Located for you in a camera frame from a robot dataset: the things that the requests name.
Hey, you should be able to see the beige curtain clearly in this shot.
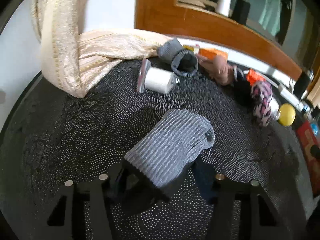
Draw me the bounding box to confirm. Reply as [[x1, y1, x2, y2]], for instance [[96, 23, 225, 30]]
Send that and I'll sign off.
[[30, 0, 173, 98]]

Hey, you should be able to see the navy striped sock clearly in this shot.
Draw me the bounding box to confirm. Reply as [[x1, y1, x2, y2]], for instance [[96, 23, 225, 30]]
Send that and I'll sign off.
[[231, 66, 253, 105]]

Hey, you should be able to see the tan cloth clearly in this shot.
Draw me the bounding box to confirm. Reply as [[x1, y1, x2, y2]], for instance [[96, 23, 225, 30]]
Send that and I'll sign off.
[[200, 56, 232, 85]]

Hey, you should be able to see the small yellow packet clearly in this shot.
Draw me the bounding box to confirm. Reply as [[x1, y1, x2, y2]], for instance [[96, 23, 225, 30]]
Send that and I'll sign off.
[[183, 44, 200, 55]]

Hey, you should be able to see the white thread spool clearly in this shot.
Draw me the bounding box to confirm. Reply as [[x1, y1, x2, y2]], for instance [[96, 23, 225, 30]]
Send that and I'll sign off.
[[216, 0, 232, 17]]

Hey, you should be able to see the black patterned tablecloth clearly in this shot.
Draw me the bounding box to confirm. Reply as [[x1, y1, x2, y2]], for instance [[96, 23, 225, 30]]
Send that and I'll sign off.
[[0, 55, 320, 240]]

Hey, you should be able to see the wooden window frame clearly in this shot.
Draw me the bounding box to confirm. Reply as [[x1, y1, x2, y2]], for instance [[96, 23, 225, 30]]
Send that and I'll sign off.
[[135, 0, 320, 100]]

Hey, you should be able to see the slim white power strip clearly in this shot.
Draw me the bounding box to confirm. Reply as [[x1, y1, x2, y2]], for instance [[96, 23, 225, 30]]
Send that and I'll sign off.
[[279, 84, 304, 110]]

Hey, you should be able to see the yellow ball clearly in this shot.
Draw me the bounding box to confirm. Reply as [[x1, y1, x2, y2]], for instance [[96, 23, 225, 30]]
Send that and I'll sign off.
[[278, 104, 296, 127]]

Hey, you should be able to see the white tape roll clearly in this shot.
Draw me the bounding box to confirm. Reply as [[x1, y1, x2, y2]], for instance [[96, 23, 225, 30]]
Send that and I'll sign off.
[[137, 58, 180, 94]]

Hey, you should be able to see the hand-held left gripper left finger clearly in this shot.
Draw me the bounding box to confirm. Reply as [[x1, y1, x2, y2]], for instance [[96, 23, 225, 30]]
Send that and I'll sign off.
[[35, 174, 118, 240]]

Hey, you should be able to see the grey ribbed sock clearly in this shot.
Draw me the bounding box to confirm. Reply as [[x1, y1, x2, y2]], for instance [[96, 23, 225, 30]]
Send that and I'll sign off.
[[124, 109, 215, 202]]

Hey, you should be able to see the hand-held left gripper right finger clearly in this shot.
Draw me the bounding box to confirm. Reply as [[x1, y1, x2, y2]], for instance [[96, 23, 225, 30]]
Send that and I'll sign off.
[[194, 159, 288, 240]]

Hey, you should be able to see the pink leopard print cloth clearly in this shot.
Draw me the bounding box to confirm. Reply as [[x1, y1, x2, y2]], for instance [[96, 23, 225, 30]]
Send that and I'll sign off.
[[251, 82, 273, 127]]

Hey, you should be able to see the black thread spool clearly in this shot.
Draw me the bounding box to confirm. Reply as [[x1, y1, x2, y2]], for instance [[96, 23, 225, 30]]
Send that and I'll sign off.
[[231, 0, 251, 25]]

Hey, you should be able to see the light orange embossed cube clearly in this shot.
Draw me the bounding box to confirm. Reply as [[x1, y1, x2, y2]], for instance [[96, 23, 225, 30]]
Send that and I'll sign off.
[[199, 48, 229, 60]]

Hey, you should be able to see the red cardboard box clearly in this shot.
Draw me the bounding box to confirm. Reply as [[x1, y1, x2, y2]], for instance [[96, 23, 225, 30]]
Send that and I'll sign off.
[[296, 120, 320, 180]]

